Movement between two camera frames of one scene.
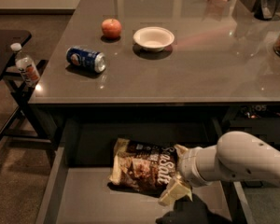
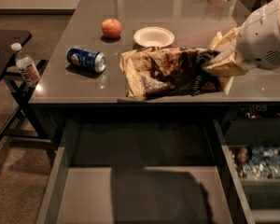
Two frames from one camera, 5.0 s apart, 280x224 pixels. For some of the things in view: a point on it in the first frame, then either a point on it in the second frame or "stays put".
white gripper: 186,164 -> 260,37
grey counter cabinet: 166,55 stays put
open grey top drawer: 78,189 stays put
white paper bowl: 154,38 stays put
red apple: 111,28 stays put
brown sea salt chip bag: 143,166 -> 169,72
